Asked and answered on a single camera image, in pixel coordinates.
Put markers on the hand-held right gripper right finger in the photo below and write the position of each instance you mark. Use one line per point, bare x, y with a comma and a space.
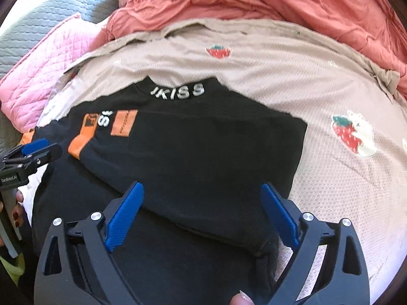
279, 216

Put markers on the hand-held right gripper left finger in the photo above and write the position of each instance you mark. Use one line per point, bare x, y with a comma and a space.
124, 216

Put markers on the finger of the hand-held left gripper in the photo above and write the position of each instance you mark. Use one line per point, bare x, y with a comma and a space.
38, 145
44, 154

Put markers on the black shirt with orange patches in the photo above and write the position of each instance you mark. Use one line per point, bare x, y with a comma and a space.
190, 152

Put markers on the person's left hand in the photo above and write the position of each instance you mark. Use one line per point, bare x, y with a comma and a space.
18, 214

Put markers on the person's right hand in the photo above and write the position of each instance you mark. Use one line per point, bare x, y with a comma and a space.
241, 299

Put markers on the pink quilted pillow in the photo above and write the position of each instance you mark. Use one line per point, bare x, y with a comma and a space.
47, 66

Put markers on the yellow-green cloth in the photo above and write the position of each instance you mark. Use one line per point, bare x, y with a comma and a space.
11, 267

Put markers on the beige strawberry print blanket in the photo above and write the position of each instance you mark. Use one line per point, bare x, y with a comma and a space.
286, 76

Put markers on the coral red duvet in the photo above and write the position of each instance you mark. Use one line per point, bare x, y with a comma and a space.
254, 0

